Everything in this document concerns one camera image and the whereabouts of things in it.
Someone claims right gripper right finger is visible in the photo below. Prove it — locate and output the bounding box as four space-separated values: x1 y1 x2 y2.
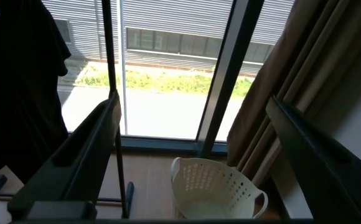
265 95 361 221

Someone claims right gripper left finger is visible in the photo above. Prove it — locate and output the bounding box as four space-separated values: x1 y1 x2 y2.
7 91 122 219

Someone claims black garment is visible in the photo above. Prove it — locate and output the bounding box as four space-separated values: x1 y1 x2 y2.
0 0 72 185

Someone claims white laundry basket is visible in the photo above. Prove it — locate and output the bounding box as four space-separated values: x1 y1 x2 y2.
170 157 270 220

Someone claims black clothes rack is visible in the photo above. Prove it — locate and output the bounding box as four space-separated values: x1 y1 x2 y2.
0 0 135 219

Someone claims brown curtain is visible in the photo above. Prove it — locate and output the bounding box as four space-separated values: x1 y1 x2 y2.
226 0 361 188

